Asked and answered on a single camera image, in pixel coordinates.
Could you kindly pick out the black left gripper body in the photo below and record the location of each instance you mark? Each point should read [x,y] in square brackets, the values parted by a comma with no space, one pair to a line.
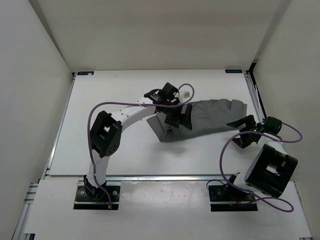
[171,103]

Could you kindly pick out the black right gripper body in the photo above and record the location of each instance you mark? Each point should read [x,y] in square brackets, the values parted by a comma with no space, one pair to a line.
[252,128]

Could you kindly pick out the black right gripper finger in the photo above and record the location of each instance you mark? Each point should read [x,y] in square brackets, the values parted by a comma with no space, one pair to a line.
[243,141]
[247,121]

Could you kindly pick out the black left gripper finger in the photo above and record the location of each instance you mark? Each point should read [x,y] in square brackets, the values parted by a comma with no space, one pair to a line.
[172,120]
[185,118]

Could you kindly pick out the grey pleated skirt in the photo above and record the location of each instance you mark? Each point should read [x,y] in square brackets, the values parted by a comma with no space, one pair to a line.
[207,117]

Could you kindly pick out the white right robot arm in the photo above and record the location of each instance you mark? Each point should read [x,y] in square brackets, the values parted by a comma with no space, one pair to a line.
[272,168]

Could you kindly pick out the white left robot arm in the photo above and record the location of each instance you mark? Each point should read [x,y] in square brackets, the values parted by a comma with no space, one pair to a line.
[105,132]

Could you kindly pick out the right blue corner label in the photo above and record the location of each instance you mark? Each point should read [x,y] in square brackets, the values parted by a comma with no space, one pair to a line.
[233,71]

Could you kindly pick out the blue corner label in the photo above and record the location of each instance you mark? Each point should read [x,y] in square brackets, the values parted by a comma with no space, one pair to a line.
[85,73]
[233,71]

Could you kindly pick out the left blue corner label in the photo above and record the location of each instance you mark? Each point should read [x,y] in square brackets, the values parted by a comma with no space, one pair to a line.
[85,73]

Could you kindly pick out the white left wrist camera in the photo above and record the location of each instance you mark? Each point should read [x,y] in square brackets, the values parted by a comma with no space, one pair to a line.
[184,95]

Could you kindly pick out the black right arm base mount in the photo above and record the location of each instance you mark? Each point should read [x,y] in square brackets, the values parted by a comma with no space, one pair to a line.
[225,198]

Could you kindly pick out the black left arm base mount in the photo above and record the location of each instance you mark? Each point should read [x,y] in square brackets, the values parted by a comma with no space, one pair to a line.
[88,197]

